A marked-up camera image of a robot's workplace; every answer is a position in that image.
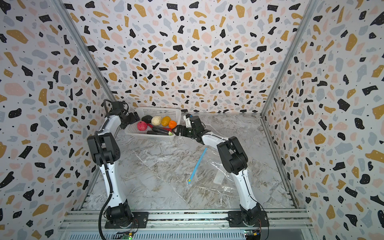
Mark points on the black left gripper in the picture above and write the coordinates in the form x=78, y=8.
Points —
x=131, y=119

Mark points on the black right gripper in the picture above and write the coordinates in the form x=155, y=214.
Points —
x=183, y=130

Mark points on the pink toy fruit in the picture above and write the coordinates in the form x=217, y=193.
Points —
x=142, y=126

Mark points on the dark avocado toy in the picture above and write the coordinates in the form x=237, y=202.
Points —
x=147, y=119

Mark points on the white plastic basket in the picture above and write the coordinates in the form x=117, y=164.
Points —
x=132, y=131

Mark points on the yellow toy lemon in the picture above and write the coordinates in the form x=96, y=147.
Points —
x=165, y=121

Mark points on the clear zip top bag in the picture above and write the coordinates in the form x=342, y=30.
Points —
x=209, y=173

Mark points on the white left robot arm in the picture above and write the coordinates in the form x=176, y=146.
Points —
x=105, y=153

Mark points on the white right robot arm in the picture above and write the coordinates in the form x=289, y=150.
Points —
x=234, y=160

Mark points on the orange toy fruit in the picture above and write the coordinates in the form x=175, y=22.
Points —
x=172, y=124

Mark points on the red toy chili pepper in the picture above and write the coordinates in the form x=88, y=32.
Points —
x=158, y=129

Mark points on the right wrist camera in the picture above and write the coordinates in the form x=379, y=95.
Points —
x=187, y=119

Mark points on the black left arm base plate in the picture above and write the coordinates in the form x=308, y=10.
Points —
x=138, y=220

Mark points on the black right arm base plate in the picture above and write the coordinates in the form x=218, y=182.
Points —
x=244, y=219

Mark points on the aluminium front rail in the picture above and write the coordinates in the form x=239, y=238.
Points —
x=272, y=224

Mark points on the aluminium left corner post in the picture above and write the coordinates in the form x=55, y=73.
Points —
x=65, y=16

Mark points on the aluminium corner post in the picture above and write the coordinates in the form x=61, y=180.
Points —
x=65, y=16
x=290, y=54

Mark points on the aluminium right corner post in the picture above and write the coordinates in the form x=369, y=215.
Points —
x=290, y=54

